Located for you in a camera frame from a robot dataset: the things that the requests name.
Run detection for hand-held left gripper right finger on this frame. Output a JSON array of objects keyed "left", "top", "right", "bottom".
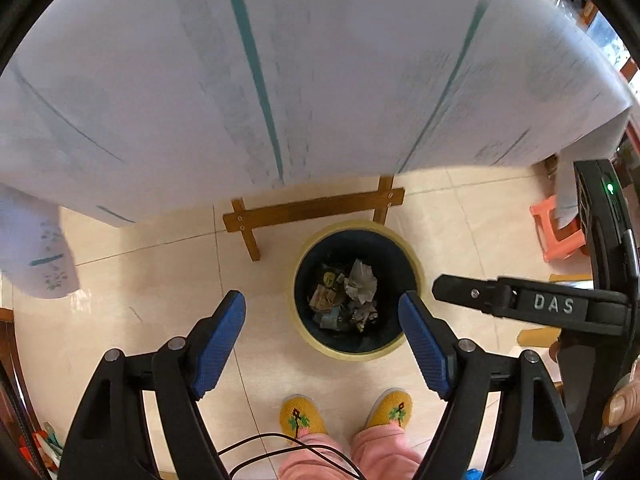
[{"left": 398, "top": 290, "right": 583, "bottom": 480}]

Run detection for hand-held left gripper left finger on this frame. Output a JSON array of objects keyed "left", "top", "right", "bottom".
[{"left": 59, "top": 289, "right": 247, "bottom": 480}]

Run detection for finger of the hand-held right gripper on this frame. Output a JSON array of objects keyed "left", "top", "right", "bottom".
[
  {"left": 497, "top": 276, "right": 593, "bottom": 291},
  {"left": 432, "top": 274, "right": 518, "bottom": 318}
]

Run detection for dark bin with yellow rim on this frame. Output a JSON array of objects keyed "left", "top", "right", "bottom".
[{"left": 289, "top": 220, "right": 423, "bottom": 362}]

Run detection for grey paper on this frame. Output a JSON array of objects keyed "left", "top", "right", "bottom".
[{"left": 342, "top": 259, "right": 379, "bottom": 306}]

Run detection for brown cardboard scrap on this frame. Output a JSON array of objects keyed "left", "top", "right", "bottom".
[{"left": 312, "top": 284, "right": 346, "bottom": 313}]

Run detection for person's right hand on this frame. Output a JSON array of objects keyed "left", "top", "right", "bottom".
[{"left": 548, "top": 339, "right": 640, "bottom": 431}]

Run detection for orange plastic stool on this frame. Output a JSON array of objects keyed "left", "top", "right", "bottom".
[{"left": 530, "top": 195, "right": 591, "bottom": 262}]

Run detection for grey crumpled wad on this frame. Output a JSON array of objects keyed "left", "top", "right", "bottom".
[{"left": 350, "top": 304, "right": 379, "bottom": 333}]

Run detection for yellow knitted slipper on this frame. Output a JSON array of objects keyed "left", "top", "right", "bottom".
[
  {"left": 279, "top": 395, "right": 328, "bottom": 442},
  {"left": 366, "top": 387, "right": 414, "bottom": 429}
]

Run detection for pink fleece pants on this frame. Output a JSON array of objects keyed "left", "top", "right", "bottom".
[{"left": 277, "top": 422, "right": 423, "bottom": 480}]

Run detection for colourful striped item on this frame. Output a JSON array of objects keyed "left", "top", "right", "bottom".
[{"left": 20, "top": 421, "right": 65, "bottom": 466}]

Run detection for dark wooden cabinet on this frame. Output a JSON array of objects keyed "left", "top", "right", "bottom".
[{"left": 0, "top": 306, "right": 66, "bottom": 480}]

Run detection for wooden glass cabinet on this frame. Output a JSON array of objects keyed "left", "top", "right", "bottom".
[{"left": 545, "top": 0, "right": 640, "bottom": 96}]

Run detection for white printed tablecloth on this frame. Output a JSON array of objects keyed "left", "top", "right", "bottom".
[{"left": 0, "top": 0, "right": 633, "bottom": 301}]

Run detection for thin black cable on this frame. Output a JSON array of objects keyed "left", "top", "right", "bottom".
[{"left": 218, "top": 432, "right": 368, "bottom": 480}]

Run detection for wooden table frame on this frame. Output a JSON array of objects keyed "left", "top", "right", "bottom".
[{"left": 222, "top": 154, "right": 560, "bottom": 262}]

